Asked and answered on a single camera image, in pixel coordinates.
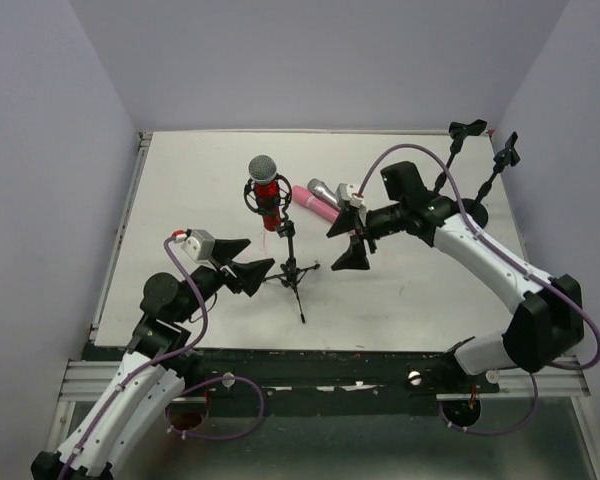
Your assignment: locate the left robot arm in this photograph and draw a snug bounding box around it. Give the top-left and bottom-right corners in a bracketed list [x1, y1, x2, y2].
[31, 230, 275, 479]

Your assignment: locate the aluminium frame rail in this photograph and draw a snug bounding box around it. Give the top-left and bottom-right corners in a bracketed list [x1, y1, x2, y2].
[59, 131, 589, 401]

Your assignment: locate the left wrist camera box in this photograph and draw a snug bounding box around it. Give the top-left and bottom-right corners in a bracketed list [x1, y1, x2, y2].
[173, 229, 215, 267]

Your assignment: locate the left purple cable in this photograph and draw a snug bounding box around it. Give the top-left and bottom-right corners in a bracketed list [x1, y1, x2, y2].
[54, 232, 267, 480]

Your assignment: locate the pink microphone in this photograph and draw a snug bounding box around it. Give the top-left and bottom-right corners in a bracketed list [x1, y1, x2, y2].
[292, 185, 339, 224]

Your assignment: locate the black round-base stand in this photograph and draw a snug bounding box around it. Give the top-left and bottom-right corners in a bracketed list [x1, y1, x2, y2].
[463, 131, 521, 228]
[432, 118, 487, 194]

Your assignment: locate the silver microphone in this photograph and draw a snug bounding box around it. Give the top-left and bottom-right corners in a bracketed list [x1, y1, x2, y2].
[307, 178, 340, 210]

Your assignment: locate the red glitter microphone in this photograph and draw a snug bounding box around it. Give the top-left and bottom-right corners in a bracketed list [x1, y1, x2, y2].
[248, 155, 281, 232]

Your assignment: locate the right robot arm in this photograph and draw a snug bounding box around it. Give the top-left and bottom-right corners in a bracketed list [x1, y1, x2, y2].
[327, 161, 584, 376]

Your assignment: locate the black tripod microphone stand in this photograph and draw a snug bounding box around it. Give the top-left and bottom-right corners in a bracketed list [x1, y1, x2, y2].
[243, 174, 321, 324]

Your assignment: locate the black mounting rail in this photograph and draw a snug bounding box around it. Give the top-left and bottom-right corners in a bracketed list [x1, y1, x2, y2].
[171, 348, 499, 418]

